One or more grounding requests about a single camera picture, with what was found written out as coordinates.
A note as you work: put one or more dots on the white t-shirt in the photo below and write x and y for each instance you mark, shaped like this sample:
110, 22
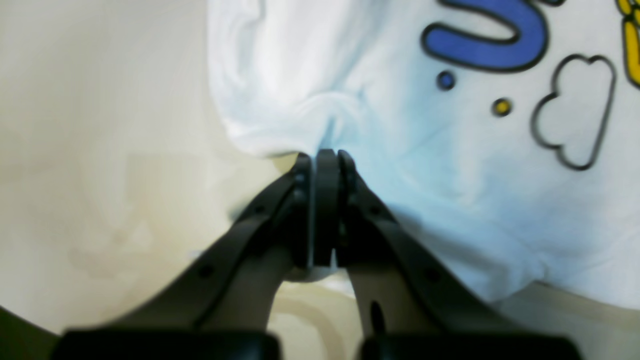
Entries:
504, 132

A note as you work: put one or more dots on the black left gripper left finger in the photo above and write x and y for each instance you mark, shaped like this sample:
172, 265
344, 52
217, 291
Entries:
219, 307

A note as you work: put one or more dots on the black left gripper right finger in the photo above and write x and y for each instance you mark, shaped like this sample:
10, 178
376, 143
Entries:
411, 306

